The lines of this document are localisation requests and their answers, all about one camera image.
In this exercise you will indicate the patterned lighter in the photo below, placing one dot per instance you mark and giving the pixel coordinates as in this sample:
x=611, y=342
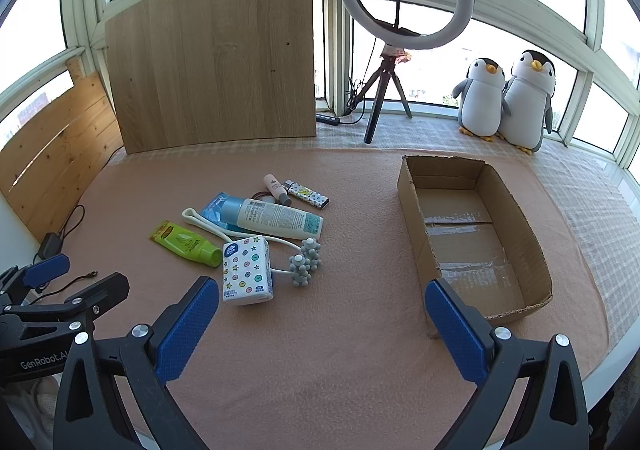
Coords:
x=305, y=194

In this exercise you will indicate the small plush penguin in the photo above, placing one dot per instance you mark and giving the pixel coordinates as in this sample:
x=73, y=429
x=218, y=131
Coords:
x=482, y=104

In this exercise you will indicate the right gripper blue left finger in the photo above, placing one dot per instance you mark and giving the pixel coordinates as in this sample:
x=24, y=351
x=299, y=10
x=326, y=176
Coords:
x=90, y=413

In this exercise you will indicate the black tripod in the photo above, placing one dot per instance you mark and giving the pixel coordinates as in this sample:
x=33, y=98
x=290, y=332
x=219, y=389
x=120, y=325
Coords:
x=382, y=77

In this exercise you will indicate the small pink bottle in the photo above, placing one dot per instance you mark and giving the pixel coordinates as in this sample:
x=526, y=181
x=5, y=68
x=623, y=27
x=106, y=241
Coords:
x=280, y=195

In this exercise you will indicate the plaid bed sheet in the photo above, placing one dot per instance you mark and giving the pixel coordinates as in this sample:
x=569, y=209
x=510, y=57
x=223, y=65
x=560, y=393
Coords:
x=603, y=225

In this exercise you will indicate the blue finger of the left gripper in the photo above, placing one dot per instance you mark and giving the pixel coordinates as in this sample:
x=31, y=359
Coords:
x=41, y=273
x=80, y=310

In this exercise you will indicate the pine wood headboard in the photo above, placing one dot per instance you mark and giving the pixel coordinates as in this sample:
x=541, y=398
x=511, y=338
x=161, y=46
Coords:
x=51, y=161

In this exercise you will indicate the large wooden board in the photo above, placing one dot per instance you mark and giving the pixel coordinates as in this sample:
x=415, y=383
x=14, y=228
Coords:
x=195, y=71

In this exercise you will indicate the black inline cable remote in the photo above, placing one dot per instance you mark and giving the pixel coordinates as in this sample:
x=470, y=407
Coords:
x=327, y=119

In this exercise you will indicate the blue sachet packet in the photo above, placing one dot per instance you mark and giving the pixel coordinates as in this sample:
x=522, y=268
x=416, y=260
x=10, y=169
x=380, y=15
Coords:
x=212, y=211

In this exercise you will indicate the white lotion bottle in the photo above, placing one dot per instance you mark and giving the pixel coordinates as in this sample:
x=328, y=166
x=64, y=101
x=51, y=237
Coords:
x=273, y=219

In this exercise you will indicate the patterned tissue pack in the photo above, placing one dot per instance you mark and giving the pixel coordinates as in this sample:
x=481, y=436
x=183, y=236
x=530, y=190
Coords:
x=247, y=272

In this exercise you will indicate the large plush penguin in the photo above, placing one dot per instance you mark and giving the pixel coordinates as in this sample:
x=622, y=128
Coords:
x=527, y=96

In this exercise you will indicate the cardboard box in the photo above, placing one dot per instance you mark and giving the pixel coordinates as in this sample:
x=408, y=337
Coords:
x=466, y=227

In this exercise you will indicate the black power adapter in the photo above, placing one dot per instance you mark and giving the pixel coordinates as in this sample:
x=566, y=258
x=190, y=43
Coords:
x=50, y=246

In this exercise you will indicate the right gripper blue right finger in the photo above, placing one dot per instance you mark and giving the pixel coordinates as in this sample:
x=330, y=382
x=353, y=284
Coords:
x=552, y=413

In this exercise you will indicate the white roller massager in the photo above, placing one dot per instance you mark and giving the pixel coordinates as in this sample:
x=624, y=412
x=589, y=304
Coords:
x=301, y=266

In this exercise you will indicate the green tube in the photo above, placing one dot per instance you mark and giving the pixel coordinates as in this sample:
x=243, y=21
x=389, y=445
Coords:
x=187, y=244

